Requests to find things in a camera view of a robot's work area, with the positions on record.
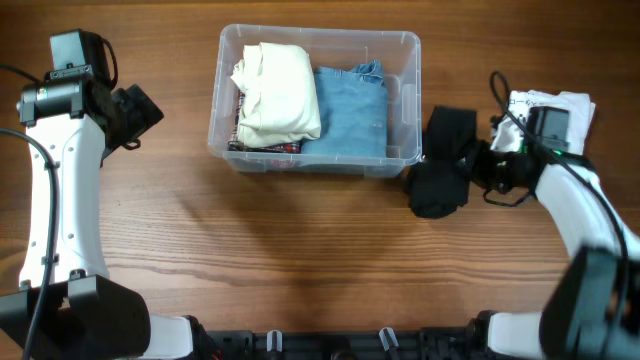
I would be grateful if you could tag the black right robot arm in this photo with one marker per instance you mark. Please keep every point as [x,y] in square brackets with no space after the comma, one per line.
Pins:
[593,312]

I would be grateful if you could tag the red navy plaid shirt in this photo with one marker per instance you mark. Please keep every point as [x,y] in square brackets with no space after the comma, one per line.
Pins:
[234,144]

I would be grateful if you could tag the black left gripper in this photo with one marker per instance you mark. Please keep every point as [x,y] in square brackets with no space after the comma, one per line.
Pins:
[144,110]

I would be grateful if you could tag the blue denim jeans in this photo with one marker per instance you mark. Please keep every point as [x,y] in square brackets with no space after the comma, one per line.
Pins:
[353,107]

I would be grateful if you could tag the white printed t-shirt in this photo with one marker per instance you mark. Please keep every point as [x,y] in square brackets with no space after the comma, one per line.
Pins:
[509,138]

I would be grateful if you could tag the cream cloth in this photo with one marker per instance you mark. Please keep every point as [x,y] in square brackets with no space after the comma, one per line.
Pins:
[280,101]

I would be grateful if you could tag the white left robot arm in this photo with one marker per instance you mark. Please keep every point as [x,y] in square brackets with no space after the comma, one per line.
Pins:
[67,307]

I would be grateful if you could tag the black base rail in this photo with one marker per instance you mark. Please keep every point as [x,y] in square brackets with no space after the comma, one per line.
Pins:
[425,344]

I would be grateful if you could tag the black cloth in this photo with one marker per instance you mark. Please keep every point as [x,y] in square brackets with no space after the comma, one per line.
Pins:
[438,185]

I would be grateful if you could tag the clear plastic storage container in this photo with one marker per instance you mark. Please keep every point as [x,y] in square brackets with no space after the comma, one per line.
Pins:
[400,55]

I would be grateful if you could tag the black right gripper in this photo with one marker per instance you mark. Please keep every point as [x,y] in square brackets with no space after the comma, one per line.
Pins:
[475,166]

